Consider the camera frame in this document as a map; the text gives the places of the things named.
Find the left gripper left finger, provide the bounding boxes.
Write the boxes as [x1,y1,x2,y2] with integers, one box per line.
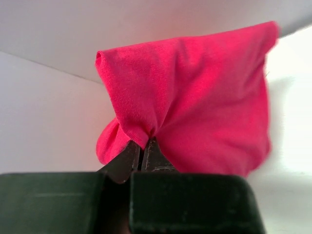
[0,141,140,234]

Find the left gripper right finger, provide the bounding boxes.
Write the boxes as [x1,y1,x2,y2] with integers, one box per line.
[129,138,266,234]

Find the crimson red t-shirt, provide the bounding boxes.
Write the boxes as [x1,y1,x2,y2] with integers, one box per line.
[95,21,278,176]

